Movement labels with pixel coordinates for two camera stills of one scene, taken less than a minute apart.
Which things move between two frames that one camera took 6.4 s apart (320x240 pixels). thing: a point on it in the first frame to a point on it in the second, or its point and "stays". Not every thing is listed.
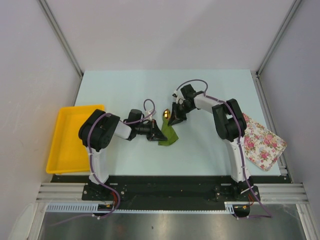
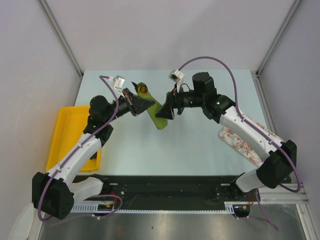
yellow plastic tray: [68, 153] stays
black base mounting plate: [164, 189] stays
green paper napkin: [169, 132] to [160, 122]
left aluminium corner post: [61, 33] stays
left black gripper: [154, 134] to [134, 104]
